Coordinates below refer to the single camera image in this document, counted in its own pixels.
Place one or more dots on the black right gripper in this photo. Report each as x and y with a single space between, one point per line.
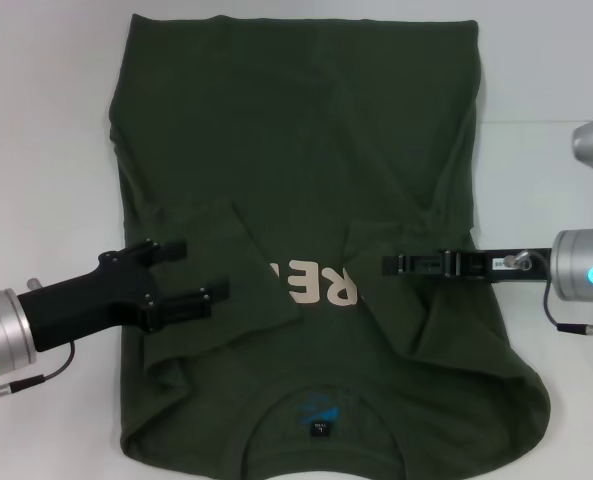
481 264

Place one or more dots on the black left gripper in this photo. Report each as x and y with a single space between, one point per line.
86 300

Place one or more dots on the dark green FREE t-shirt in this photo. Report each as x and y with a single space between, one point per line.
296 150

